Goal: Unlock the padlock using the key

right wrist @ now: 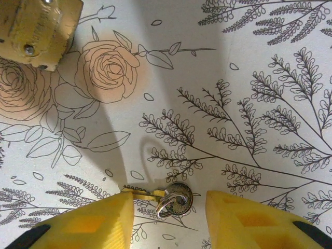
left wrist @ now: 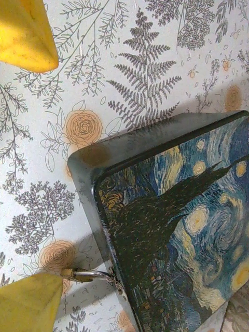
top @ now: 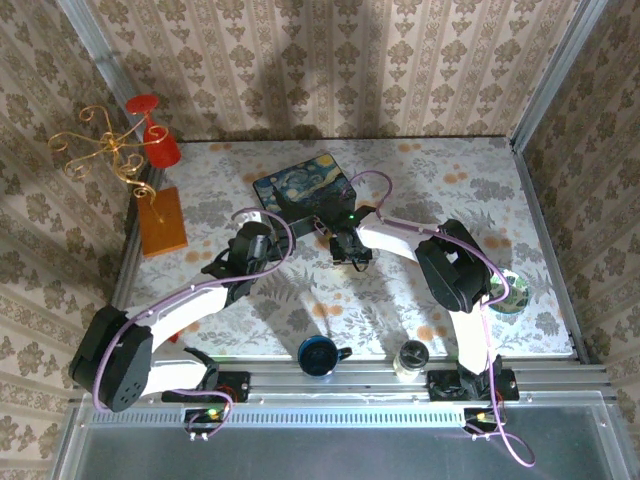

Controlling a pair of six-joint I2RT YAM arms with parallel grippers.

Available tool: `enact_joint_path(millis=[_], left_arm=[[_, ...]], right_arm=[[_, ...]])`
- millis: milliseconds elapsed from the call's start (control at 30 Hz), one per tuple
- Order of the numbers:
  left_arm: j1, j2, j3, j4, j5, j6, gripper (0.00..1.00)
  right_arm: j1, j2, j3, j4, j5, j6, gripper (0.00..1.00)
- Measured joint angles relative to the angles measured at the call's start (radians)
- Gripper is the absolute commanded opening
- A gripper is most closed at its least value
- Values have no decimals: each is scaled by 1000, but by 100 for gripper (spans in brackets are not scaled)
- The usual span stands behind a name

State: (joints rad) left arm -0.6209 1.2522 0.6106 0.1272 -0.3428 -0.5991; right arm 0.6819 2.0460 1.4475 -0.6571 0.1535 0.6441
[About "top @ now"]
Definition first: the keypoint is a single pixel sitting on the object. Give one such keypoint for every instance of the small silver padlock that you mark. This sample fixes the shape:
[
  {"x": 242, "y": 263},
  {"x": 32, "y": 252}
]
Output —
[{"x": 318, "y": 226}]

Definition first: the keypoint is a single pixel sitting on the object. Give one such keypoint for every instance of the starry night painted box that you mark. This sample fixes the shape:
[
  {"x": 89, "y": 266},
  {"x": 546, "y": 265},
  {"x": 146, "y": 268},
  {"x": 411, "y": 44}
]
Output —
[{"x": 300, "y": 185}]

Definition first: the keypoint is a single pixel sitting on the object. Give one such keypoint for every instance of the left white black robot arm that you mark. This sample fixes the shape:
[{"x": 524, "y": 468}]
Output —
[{"x": 165, "y": 320}]

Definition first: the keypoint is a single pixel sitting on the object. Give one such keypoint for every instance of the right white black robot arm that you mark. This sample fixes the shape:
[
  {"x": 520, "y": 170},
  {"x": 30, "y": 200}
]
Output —
[{"x": 470, "y": 340}]

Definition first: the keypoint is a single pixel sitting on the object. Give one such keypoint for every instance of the floral patterned table mat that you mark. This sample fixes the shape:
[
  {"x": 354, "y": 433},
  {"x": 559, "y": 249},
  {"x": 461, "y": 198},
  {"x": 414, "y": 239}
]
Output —
[{"x": 350, "y": 310}]

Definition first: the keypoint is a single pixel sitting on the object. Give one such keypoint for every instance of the blue mug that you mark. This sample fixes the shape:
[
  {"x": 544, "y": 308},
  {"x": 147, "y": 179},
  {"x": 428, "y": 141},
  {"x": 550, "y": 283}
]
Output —
[{"x": 317, "y": 357}]

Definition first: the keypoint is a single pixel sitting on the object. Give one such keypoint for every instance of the glass jar black lid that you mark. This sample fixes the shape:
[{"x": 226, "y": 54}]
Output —
[{"x": 411, "y": 357}]

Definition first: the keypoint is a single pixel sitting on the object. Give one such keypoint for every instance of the red wine glass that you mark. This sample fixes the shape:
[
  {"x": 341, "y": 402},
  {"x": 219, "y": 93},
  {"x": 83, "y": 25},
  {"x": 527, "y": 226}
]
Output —
[{"x": 160, "y": 147}]

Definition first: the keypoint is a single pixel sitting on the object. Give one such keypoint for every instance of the grey metal sheet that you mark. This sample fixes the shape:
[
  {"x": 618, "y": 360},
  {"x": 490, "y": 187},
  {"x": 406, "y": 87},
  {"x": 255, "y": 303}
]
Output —
[{"x": 325, "y": 455}]

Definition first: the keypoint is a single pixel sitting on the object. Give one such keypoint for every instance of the aluminium side rail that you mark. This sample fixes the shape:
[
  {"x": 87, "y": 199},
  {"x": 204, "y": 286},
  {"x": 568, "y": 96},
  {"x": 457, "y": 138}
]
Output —
[
  {"x": 129, "y": 252},
  {"x": 535, "y": 190}
]

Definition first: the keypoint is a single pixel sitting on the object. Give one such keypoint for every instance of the aluminium cross rail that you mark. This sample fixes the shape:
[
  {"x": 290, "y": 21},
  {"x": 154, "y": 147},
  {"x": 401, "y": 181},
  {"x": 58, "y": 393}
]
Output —
[{"x": 370, "y": 380}]

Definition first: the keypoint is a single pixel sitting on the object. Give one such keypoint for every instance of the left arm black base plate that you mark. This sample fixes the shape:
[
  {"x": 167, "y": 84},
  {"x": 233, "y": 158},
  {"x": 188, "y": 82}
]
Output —
[{"x": 240, "y": 385}]

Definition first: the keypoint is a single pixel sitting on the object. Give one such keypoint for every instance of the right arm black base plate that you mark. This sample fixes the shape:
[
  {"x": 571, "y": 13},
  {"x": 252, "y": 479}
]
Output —
[{"x": 437, "y": 387}]

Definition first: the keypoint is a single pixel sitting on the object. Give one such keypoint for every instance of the aluminium corner post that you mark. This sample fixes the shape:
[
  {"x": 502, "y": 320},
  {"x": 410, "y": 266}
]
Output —
[
  {"x": 95, "y": 35},
  {"x": 566, "y": 50}
]

